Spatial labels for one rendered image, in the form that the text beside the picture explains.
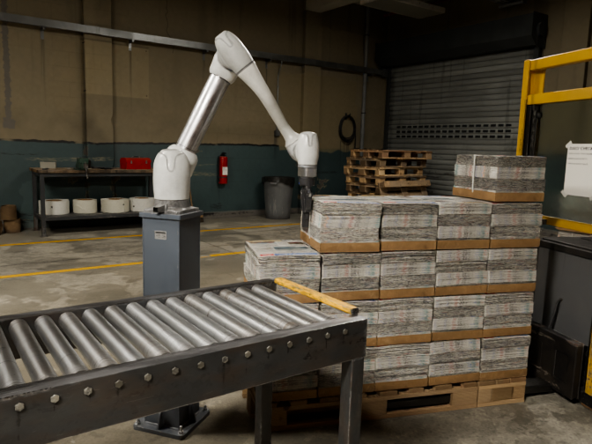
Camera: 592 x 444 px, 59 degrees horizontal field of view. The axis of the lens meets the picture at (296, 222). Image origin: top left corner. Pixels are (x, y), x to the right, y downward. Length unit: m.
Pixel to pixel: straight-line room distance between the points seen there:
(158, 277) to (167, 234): 0.20
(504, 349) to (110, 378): 2.19
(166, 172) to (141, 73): 6.73
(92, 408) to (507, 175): 2.17
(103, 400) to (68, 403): 0.07
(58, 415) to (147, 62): 8.09
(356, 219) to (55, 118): 6.73
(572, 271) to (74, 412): 2.77
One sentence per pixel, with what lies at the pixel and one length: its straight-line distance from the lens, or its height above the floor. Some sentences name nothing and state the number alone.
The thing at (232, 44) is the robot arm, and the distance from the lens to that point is 2.44.
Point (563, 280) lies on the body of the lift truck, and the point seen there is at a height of 0.58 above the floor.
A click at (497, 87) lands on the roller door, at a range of 10.02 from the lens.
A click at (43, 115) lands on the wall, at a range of 8.60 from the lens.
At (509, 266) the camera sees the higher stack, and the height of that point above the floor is 0.74.
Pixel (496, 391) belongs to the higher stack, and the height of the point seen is 0.08.
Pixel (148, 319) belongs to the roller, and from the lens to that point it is 1.60.
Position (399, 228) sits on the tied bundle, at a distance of 2.51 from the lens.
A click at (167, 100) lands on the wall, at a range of 9.13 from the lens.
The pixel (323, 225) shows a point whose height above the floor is 0.96.
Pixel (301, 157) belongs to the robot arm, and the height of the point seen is 1.26.
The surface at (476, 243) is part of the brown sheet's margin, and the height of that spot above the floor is 0.86.
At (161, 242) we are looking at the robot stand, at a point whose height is 0.87.
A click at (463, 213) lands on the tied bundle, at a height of 1.01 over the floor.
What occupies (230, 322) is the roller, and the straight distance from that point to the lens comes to 1.56.
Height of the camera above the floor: 1.30
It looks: 8 degrees down
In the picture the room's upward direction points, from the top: 2 degrees clockwise
